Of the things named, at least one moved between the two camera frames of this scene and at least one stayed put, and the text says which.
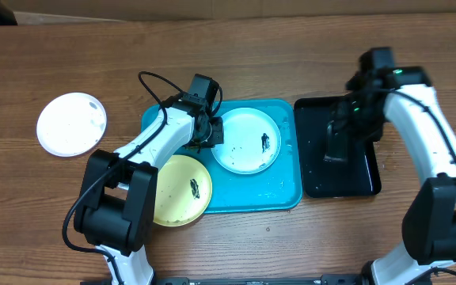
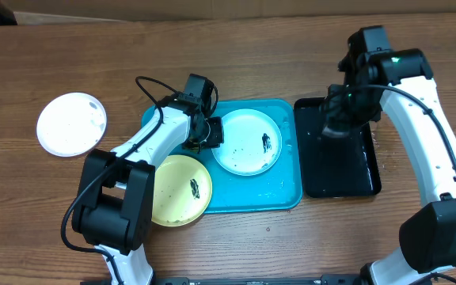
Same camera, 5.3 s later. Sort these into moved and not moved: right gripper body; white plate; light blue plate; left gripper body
Moved: right gripper body
Not moved: white plate; left gripper body; light blue plate
